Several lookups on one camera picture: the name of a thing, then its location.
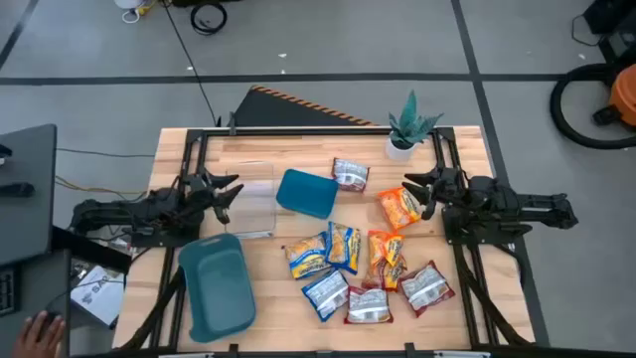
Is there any white cable bundle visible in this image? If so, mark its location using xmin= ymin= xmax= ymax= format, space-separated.
xmin=113 ymin=0 xmax=151 ymax=26

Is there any coiled black cable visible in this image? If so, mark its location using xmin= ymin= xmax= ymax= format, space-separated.
xmin=189 ymin=1 xmax=230 ymax=37

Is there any clear plastic organizer bin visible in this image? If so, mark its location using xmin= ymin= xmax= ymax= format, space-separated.
xmin=223 ymin=160 xmax=277 ymax=239

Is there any thin yellow cable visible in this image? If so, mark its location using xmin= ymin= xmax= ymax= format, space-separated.
xmin=54 ymin=174 xmax=148 ymax=197

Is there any red Maruchan ramen pack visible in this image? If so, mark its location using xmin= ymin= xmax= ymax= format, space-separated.
xmin=361 ymin=255 xmax=409 ymax=293
xmin=331 ymin=156 xmax=372 ymax=194
xmin=343 ymin=284 xmax=396 ymax=326
xmin=397 ymin=259 xmax=457 ymax=319

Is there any long black floor cable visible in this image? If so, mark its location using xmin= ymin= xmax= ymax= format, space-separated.
xmin=160 ymin=0 xmax=222 ymax=126

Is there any thin grey cable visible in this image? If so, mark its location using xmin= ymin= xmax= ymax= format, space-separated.
xmin=55 ymin=146 xmax=156 ymax=160

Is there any black equipment case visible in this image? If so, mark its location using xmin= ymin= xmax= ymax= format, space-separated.
xmin=569 ymin=0 xmax=636 ymax=65

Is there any black aluminium table frame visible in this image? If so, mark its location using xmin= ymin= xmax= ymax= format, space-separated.
xmin=116 ymin=125 xmax=551 ymax=358

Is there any white plant pot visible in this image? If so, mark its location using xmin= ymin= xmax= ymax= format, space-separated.
xmin=385 ymin=136 xmax=419 ymax=162

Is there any green artificial succulent plant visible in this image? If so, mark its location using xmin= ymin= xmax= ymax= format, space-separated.
xmin=387 ymin=89 xmax=445 ymax=150

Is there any black desk gadget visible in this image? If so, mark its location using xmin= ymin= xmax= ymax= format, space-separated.
xmin=0 ymin=181 xmax=37 ymax=198

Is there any black keyboard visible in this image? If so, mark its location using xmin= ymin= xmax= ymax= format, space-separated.
xmin=0 ymin=265 xmax=22 ymax=318

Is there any blue Maruchan ramen pack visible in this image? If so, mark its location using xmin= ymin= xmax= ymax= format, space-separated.
xmin=282 ymin=232 xmax=333 ymax=281
xmin=324 ymin=220 xmax=364 ymax=276
xmin=300 ymin=268 xmax=351 ymax=323

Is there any small teal plastic bin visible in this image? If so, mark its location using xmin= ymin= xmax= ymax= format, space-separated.
xmin=275 ymin=168 xmax=341 ymax=221

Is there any orange Maruchan ramen pack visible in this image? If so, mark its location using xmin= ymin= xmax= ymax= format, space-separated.
xmin=366 ymin=229 xmax=406 ymax=268
xmin=376 ymin=185 xmax=424 ymax=233

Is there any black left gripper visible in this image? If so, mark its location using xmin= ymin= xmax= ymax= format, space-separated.
xmin=173 ymin=167 xmax=245 ymax=226

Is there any orange shop vacuum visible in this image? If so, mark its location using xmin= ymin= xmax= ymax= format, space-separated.
xmin=592 ymin=63 xmax=636 ymax=132

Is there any black mat with orange-striped edge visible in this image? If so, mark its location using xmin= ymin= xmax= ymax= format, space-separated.
xmin=230 ymin=84 xmax=382 ymax=128

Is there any white cardboard box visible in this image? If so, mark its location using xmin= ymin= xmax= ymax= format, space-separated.
xmin=69 ymin=264 xmax=126 ymax=328

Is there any person's hand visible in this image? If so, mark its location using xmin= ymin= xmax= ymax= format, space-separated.
xmin=11 ymin=309 xmax=67 ymax=358

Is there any large teal plastic bin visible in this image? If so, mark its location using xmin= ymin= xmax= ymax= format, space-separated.
xmin=177 ymin=232 xmax=257 ymax=344

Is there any grey desk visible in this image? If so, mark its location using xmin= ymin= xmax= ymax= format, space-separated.
xmin=0 ymin=123 xmax=59 ymax=269

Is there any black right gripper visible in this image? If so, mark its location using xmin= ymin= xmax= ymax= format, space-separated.
xmin=399 ymin=166 xmax=472 ymax=222

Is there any orange vacuum cleaner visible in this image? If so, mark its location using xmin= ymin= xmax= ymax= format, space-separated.
xmin=548 ymin=63 xmax=636 ymax=151

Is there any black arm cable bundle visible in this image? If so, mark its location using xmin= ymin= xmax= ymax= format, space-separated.
xmin=453 ymin=243 xmax=530 ymax=347
xmin=118 ymin=268 xmax=186 ymax=351

